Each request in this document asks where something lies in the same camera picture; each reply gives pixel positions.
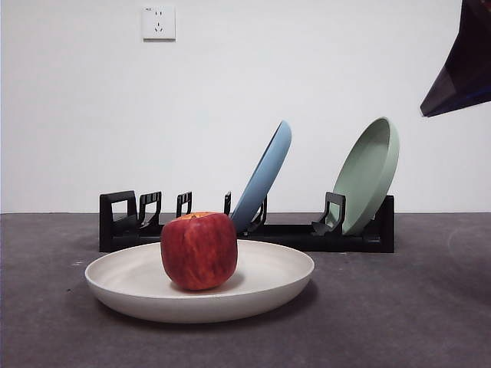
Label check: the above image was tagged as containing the cream yellow plate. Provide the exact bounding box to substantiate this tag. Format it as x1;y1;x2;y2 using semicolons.
84;240;316;324

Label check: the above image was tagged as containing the blue plate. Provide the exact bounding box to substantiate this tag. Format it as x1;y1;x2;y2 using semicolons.
229;120;292;235

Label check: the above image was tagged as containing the red apple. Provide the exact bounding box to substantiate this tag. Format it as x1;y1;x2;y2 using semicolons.
160;211;239;291

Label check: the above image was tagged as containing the green plate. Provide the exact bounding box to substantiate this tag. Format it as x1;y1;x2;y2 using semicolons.
331;117;400;235

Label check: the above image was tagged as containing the black plate rack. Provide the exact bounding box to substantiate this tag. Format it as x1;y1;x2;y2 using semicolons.
98;190;395;254

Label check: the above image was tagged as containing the white wall socket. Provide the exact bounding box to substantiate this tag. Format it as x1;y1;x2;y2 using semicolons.
143;5;177;42

